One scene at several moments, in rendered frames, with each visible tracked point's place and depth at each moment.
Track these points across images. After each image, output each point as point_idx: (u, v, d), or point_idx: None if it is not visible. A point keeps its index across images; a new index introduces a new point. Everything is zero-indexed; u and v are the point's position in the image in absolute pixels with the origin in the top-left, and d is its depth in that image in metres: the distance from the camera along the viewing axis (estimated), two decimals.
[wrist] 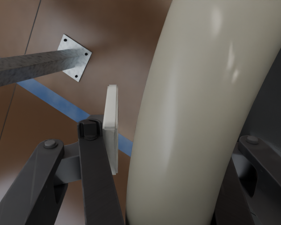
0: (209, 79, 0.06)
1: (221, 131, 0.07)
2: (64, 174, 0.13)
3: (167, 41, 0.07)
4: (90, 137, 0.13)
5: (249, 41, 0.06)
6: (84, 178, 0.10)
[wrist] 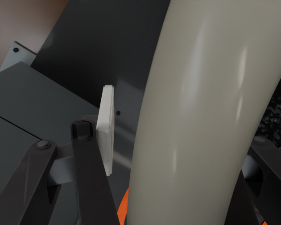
0: (226, 62, 0.05)
1: (239, 125, 0.06)
2: (57, 175, 0.13)
3: (175, 20, 0.06)
4: (83, 138, 0.13)
5: (274, 15, 0.05)
6: (78, 180, 0.10)
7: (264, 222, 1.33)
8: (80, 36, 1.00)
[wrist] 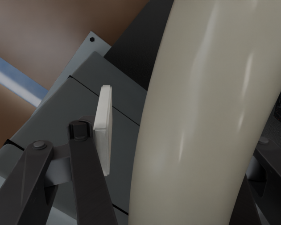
0: (235, 58, 0.05)
1: (247, 123, 0.06)
2: (54, 175, 0.13)
3: (182, 14, 0.05)
4: (80, 138, 0.13)
5: None
6: (75, 180, 0.10)
7: None
8: (159, 31, 1.00)
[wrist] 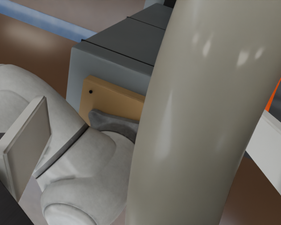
0: None
1: None
2: None
3: None
4: None
5: None
6: None
7: None
8: None
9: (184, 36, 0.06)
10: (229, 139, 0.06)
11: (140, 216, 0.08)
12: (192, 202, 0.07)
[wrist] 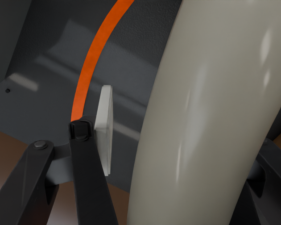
0: None
1: None
2: (55, 175, 0.13)
3: None
4: (81, 138, 0.13)
5: None
6: (76, 180, 0.10)
7: None
8: None
9: (190, 43, 0.05)
10: (237, 152, 0.06)
11: None
12: (198, 218, 0.06)
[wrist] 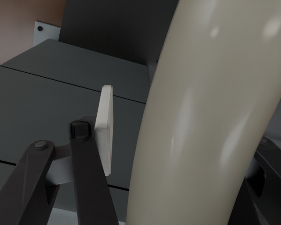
0: None
1: None
2: (55, 175, 0.13)
3: None
4: (81, 138, 0.13)
5: None
6: (76, 180, 0.10)
7: None
8: None
9: (192, 31, 0.05)
10: (239, 141, 0.06)
11: (142, 224, 0.07)
12: (199, 209, 0.06)
